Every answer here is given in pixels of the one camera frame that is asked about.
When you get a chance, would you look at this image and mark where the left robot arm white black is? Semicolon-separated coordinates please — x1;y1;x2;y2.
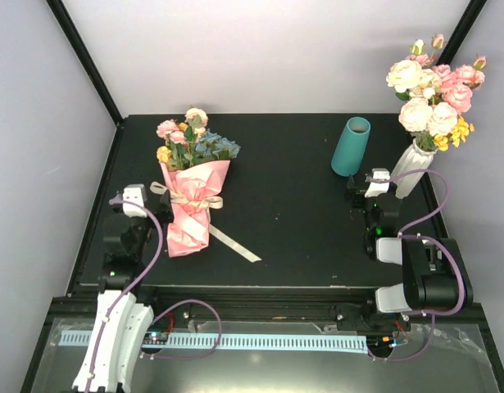
71;185;174;392

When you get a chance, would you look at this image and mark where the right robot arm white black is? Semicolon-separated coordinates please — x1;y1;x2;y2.
345;169;474;330

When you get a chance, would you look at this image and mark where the left circuit board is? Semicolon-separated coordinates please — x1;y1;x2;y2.
143;331;169;345

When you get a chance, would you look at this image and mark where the circuit board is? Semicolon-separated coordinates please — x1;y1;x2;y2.
143;331;169;345
372;336;408;348

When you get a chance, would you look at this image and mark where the teal vase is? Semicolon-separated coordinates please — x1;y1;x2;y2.
331;116;371;177

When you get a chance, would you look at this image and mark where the cream ribbon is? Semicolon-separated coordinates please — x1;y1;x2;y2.
150;182;261;263

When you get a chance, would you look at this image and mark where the purple cable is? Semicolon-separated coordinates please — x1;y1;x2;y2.
366;169;468;364
82;195;223;393

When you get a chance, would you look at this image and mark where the artificial flower bunch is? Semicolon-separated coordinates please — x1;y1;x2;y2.
156;106;241;171

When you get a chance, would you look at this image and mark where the black frame post left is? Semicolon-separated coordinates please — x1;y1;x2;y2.
46;0;124;126

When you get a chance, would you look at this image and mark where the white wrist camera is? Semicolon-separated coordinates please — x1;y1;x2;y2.
364;168;390;198
122;183;148;218

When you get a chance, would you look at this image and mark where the right circuit board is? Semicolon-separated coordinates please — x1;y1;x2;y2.
372;336;408;348

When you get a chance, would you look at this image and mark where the black frame post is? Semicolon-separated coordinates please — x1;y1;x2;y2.
436;0;488;66
46;0;124;126

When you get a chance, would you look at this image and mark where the light blue cable duct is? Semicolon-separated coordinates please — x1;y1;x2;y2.
57;330;370;355

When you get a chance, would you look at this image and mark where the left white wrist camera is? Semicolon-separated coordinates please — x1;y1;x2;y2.
122;183;148;218

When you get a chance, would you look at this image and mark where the pink wrapping paper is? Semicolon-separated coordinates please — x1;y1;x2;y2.
161;160;230;257

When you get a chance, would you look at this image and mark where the pink white flower bouquet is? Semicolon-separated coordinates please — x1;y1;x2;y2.
386;34;488;152

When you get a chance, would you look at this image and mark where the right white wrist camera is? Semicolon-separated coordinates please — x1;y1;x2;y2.
364;168;390;198

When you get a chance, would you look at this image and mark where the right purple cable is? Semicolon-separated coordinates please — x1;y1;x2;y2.
366;169;468;364

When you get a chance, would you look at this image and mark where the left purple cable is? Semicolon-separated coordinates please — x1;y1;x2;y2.
82;195;223;393

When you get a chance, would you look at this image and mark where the black frame post right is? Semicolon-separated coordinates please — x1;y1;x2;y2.
436;0;488;66

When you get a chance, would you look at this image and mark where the white ribbed vase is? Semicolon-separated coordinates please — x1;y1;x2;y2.
391;140;437;199

